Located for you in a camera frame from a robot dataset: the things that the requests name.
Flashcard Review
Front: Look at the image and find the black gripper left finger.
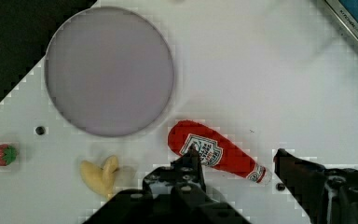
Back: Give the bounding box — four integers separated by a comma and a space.
142, 144, 206, 198

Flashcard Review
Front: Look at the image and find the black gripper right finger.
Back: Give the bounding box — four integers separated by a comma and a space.
273, 148, 339, 224

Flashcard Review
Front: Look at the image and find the red ketchup bottle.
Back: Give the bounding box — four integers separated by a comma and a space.
168, 120, 272, 185

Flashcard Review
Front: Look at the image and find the peeled toy banana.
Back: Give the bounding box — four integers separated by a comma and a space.
80, 156, 118, 200

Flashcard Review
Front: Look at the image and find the round grey plate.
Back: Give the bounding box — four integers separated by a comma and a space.
45, 7, 175, 137

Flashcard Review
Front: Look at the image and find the toy strawberry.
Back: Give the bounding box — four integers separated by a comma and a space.
0, 144, 18, 166

